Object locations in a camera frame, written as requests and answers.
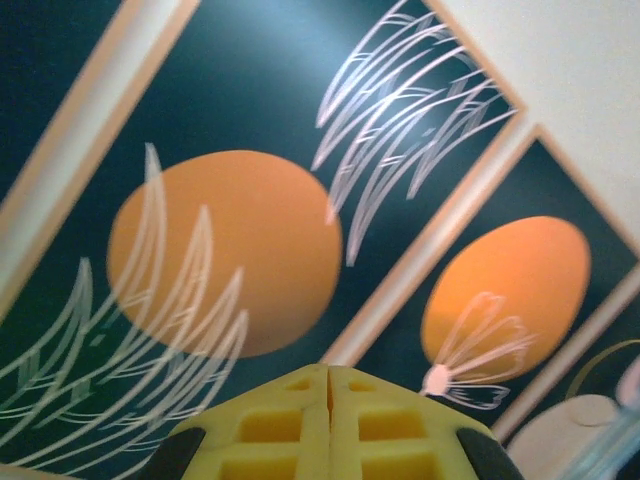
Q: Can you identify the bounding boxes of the aluminium frame post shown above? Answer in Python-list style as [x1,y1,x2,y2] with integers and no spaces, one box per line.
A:
[564,359,640,480]

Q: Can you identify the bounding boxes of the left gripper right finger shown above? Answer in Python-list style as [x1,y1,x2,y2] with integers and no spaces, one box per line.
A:
[330,366,524,480]

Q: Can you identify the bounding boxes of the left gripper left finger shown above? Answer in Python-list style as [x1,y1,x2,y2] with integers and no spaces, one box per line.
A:
[147,364,331,480]

